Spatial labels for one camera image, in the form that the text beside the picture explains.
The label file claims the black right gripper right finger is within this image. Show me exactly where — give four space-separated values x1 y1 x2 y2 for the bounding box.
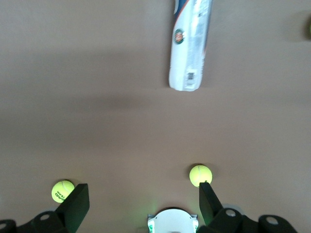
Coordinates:
196 182 298 233

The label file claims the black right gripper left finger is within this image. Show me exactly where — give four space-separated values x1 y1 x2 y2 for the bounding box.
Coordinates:
0 183 90 233

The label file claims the white blue Wilson tennis can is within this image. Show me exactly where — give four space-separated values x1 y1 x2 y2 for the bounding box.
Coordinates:
168 0 214 92

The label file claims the yellow Head tennis ball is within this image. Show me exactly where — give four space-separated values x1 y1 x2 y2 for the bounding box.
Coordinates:
51 179 75 203

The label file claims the yellow Wilson tennis ball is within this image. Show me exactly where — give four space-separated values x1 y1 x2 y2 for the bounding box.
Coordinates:
189 165 213 188

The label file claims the brown table cloth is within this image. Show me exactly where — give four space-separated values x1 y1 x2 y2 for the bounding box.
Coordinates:
0 0 311 233

